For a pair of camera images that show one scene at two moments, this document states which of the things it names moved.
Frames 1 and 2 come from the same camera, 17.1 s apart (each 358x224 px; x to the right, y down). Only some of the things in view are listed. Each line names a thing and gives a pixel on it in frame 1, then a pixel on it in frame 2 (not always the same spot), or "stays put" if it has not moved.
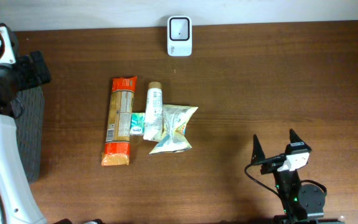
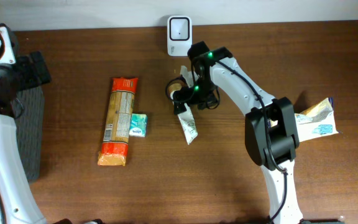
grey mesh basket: [30, 129] stays put
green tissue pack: [137, 123] stays put
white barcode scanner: [179, 36] stays put
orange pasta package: [117, 149] stays put
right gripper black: [258, 157] → [186, 93]
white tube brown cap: [154, 122] → [187, 120]
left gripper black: [32, 78] stays put
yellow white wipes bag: [174, 138] → [318, 121]
